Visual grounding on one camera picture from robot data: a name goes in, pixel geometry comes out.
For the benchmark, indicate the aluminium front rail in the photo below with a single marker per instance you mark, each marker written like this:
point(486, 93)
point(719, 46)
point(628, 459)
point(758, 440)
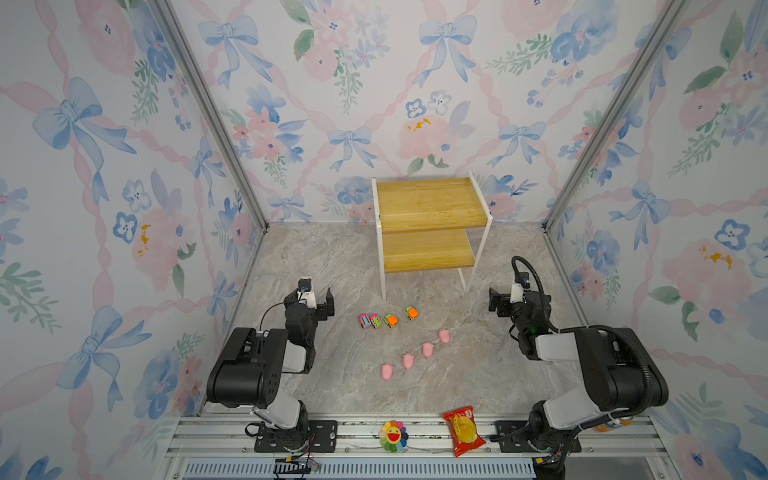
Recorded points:
point(218, 445)

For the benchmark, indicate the aluminium corner post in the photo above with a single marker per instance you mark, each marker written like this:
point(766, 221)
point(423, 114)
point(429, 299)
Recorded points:
point(657, 38)
point(169, 24)

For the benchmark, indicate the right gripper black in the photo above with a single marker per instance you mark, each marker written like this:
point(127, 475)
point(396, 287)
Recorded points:
point(500, 300)

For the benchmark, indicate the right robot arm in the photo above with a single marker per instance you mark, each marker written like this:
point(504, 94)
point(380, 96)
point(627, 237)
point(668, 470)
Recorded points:
point(619, 378)

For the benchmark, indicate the pink toy car leftmost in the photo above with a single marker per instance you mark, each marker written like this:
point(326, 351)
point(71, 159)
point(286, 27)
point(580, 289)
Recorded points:
point(365, 321)

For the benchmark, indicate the right aluminium corner post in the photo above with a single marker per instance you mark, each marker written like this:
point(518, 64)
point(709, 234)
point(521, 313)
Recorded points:
point(657, 38)

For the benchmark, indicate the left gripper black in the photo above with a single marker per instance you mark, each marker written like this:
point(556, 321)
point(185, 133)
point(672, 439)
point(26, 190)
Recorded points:
point(323, 306)

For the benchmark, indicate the red snack bag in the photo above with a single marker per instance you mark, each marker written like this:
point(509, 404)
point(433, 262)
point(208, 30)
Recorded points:
point(463, 429)

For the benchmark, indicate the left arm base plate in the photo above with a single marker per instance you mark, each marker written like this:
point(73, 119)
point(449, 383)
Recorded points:
point(316, 436)

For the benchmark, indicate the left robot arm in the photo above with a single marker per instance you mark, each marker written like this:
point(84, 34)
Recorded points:
point(249, 368)

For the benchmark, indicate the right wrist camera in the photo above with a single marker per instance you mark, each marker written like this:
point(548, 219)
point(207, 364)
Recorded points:
point(521, 281)

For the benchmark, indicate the green orange toy truck right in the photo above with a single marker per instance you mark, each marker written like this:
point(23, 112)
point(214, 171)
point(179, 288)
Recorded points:
point(411, 312)

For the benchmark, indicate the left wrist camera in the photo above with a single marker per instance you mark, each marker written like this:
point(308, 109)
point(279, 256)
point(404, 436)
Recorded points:
point(306, 294)

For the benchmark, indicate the left aluminium corner post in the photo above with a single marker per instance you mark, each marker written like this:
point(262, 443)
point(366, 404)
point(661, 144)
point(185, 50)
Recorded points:
point(169, 24)

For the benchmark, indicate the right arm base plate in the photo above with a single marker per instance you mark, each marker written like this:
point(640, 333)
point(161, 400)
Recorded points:
point(515, 436)

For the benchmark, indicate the green orange mixer toy truck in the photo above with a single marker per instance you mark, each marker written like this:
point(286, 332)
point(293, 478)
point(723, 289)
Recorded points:
point(391, 320)

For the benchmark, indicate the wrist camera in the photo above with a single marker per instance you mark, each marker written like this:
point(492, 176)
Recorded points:
point(521, 281)
point(306, 294)

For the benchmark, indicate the pink green toy car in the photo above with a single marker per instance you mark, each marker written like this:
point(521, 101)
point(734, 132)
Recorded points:
point(375, 321)

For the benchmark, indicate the wooden two-tier shelf white frame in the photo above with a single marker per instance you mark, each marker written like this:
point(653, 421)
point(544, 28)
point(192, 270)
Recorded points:
point(424, 225)

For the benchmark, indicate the rainbow smiling flower toy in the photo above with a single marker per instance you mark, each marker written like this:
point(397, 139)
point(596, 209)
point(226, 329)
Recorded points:
point(393, 436)

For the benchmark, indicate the orange drink can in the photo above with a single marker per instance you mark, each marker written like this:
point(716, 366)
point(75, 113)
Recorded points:
point(614, 424)

